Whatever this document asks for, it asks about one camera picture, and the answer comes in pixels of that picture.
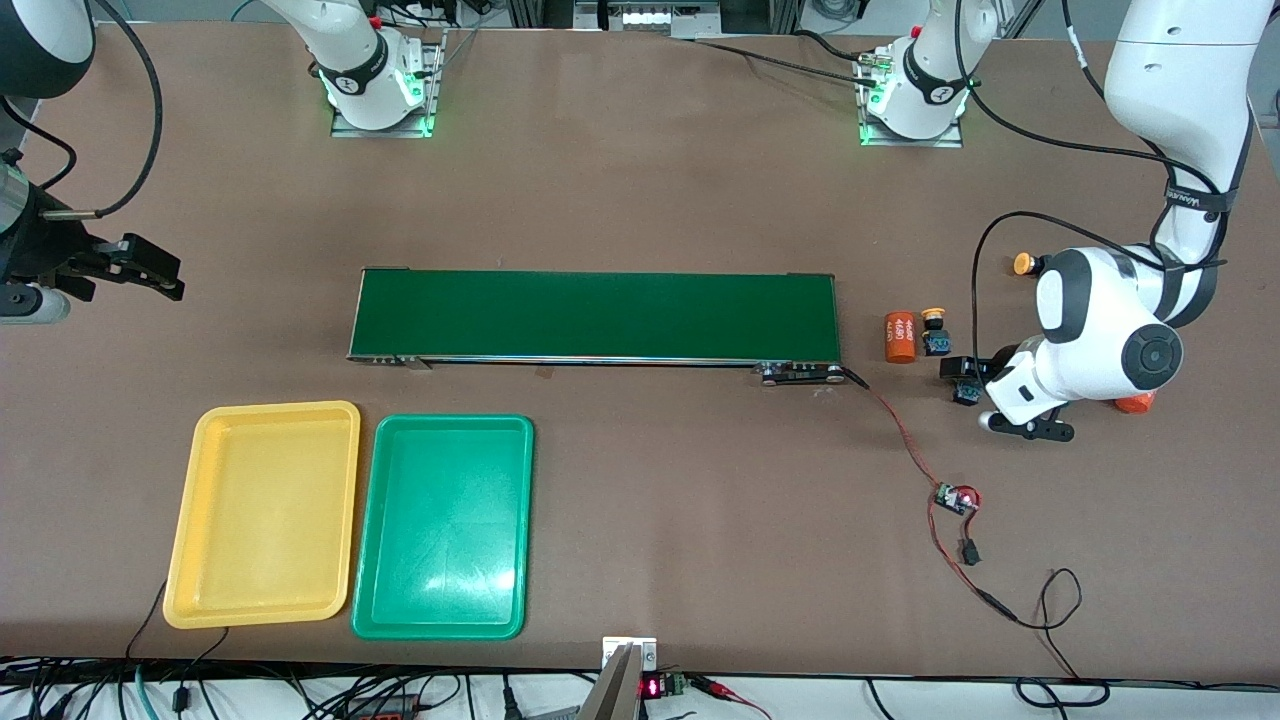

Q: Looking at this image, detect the thin black looped cable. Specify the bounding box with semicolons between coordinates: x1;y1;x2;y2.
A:
1010;568;1111;709

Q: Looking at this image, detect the red and black wire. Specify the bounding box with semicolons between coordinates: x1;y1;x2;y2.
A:
840;366;1019;623

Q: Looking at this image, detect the red alligator clip lead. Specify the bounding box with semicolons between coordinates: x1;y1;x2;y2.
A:
690;675;773;720

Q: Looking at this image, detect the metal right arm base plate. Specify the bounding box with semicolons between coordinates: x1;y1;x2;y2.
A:
330;30;446;138

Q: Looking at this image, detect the green conveyor belt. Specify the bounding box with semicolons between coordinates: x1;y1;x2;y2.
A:
347;267;846;388

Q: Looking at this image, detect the yellow plastic tray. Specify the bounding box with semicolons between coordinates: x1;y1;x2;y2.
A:
163;400;362;630

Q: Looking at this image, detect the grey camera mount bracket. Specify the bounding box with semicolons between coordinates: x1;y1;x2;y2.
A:
578;637;659;720

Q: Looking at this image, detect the thin black table cable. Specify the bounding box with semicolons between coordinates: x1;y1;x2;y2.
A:
183;627;231;691
125;580;169;661

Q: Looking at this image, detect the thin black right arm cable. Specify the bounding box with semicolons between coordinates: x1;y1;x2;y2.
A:
0;93;79;193

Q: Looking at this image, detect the black cable to base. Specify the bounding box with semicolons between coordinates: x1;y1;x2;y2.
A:
690;30;881;89

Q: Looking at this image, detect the grey equipment with lights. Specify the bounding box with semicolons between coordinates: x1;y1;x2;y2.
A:
575;0;721;36

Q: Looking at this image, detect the green plastic tray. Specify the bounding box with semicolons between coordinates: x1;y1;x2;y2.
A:
351;414;535;641

